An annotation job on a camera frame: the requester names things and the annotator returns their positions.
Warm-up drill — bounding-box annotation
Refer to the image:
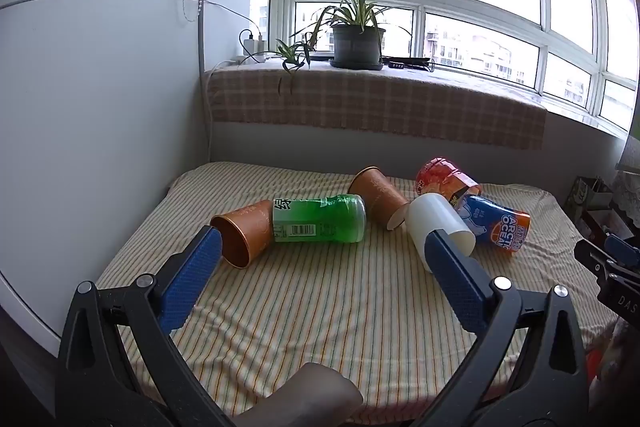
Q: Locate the small hanging plant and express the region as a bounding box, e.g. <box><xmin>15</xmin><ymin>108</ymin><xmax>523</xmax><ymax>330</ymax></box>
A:
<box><xmin>262</xmin><ymin>39</ymin><xmax>314</xmax><ymax>75</ymax></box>

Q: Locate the white charger plug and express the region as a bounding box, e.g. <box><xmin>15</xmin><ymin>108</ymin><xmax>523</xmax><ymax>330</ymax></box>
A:
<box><xmin>239</xmin><ymin>28</ymin><xmax>265</xmax><ymax>63</ymax></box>

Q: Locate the green tea cup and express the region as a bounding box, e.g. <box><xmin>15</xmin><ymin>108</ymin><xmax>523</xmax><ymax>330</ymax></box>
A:
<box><xmin>271</xmin><ymin>194</ymin><xmax>367</xmax><ymax>244</ymax></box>

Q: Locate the black device on sill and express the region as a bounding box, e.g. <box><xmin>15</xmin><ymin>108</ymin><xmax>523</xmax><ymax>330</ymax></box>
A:
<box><xmin>382</xmin><ymin>56</ymin><xmax>435</xmax><ymax>72</ymax></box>

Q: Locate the dark potted spider plant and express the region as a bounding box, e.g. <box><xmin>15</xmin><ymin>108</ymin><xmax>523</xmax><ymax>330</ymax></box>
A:
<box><xmin>291</xmin><ymin>0</ymin><xmax>393</xmax><ymax>72</ymax></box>

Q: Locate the blue arctic ocean cup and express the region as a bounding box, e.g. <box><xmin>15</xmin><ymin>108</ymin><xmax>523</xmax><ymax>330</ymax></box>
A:
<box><xmin>457</xmin><ymin>195</ymin><xmax>532</xmax><ymax>254</ymax></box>

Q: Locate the white plastic cup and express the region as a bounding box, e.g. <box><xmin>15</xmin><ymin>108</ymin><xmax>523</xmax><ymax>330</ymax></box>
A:
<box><xmin>405</xmin><ymin>193</ymin><xmax>476</xmax><ymax>273</ymax></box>

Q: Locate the brown paper cup left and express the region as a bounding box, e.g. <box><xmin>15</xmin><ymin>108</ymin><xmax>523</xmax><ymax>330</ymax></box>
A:
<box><xmin>210</xmin><ymin>199</ymin><xmax>273</xmax><ymax>269</ymax></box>

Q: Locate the dark box with items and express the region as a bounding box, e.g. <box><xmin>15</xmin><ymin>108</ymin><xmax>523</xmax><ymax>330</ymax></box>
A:
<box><xmin>562</xmin><ymin>176</ymin><xmax>639</xmax><ymax>248</ymax></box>

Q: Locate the white cabinet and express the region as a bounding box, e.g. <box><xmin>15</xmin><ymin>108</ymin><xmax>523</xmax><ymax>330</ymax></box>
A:
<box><xmin>1</xmin><ymin>0</ymin><xmax>205</xmax><ymax>353</ymax></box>

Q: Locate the striped yellow table cloth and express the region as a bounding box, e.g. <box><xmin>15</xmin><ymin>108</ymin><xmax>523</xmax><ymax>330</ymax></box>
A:
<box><xmin>94</xmin><ymin>160</ymin><xmax>622</xmax><ymax>425</ymax></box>

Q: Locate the plaid brown sill cloth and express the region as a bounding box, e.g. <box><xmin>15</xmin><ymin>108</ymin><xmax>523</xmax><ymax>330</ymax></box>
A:
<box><xmin>207</xmin><ymin>66</ymin><xmax>547</xmax><ymax>150</ymax></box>

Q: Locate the brown paper cup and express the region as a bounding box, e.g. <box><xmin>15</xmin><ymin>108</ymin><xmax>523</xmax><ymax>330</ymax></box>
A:
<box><xmin>348</xmin><ymin>166</ymin><xmax>409</xmax><ymax>231</ymax></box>
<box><xmin>210</xmin><ymin>199</ymin><xmax>273</xmax><ymax>269</ymax></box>

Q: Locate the brown paper cup centre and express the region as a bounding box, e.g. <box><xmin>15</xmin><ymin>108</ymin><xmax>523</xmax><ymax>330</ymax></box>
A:
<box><xmin>348</xmin><ymin>166</ymin><xmax>409</xmax><ymax>231</ymax></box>

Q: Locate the white lace cloth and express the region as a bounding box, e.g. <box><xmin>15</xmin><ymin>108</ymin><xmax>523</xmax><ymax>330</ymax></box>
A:
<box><xmin>612</xmin><ymin>171</ymin><xmax>640</xmax><ymax>228</ymax></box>

